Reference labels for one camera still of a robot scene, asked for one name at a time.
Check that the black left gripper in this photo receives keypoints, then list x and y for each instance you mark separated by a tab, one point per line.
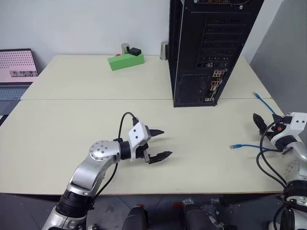
141	151

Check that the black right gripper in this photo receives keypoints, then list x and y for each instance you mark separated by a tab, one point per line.
273	130

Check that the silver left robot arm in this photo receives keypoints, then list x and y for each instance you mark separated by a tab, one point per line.
96	155

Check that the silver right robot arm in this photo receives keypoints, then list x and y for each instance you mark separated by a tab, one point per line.
296	165

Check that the dark rounded shape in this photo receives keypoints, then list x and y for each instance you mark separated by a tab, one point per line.
135	219

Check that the green wedge box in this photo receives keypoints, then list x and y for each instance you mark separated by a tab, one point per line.
124	62

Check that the tall silver metal cup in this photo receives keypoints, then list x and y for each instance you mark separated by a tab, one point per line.
164	50

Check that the small black box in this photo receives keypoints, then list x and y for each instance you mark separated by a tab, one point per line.
135	51

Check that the black computer tower case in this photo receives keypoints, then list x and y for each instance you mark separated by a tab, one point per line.
189	48

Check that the short silver metal cylinder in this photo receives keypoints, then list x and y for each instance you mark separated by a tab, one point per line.
125	48

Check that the laptop with pink screen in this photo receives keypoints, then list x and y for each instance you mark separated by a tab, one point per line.
16	69

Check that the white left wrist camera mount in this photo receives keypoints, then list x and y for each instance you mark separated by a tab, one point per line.
137	137

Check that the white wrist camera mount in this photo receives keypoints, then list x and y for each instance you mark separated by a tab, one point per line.
137	137
297	122

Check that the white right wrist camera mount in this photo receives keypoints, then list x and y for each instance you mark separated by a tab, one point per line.
297	122

